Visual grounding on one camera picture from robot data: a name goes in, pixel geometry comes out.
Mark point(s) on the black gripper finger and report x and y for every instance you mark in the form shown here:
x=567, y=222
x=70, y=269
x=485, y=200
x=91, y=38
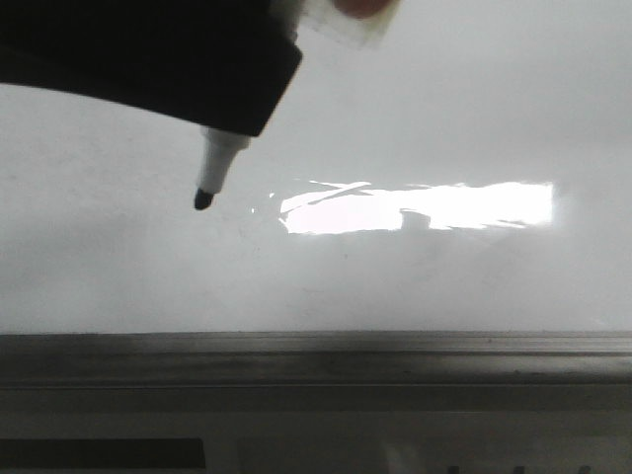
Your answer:
x=221, y=64

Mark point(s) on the black white whiteboard marker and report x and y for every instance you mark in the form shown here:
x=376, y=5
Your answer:
x=360, y=23

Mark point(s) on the white whiteboard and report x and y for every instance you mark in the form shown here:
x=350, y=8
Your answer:
x=442, y=218

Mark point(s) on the black label strip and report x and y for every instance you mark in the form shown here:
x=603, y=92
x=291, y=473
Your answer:
x=135, y=453

